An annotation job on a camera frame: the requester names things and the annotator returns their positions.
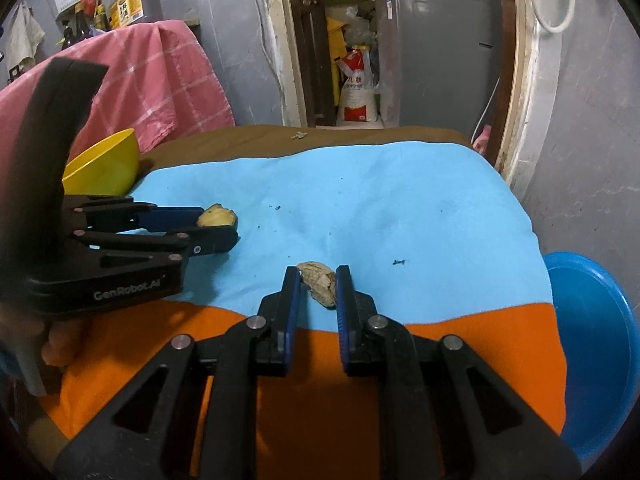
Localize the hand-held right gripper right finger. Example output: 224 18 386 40
335 264 583 480

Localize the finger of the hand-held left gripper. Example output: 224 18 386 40
66 226 239 274
64 195 207 234

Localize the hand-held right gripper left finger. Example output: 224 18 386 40
52 265 303 480

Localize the yellow scrap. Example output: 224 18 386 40
196 203 239 229

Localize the brown walnut shell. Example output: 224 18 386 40
297 260 337 309

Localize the blue plastic bucket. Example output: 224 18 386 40
541 251 639 467

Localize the person's left hand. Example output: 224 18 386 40
41 316 85 369

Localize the yellow plastic bowl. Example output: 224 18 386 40
61 128 141 197

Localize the brown table cover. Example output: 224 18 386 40
137 124 483 173

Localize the blue and orange cloth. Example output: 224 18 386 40
41 141 568 480

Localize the white hanging towel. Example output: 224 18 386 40
4 1 47 69

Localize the pink checked cloth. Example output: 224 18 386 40
0 19 237 203

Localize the dark sauce bottle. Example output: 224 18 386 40
60 1 109 52

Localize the dark wooden door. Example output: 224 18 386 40
284 0 337 128

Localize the red and white sack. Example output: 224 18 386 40
334 46 382 124

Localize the small pink cloth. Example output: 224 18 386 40
471 125 494 157

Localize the yellow bag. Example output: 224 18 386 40
325 16 352 111

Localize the grey refrigerator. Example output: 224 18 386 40
374 0 504 129

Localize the wooden door frame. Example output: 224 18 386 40
249 0 552 197

